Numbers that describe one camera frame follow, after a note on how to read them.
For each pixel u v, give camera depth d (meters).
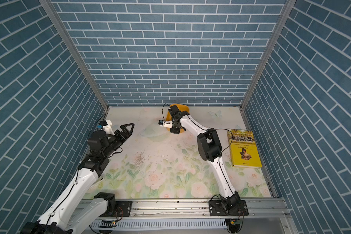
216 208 0.74
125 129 0.67
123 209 0.74
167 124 0.91
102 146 0.57
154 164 0.89
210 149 0.62
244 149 0.93
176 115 0.76
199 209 0.75
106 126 0.68
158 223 0.71
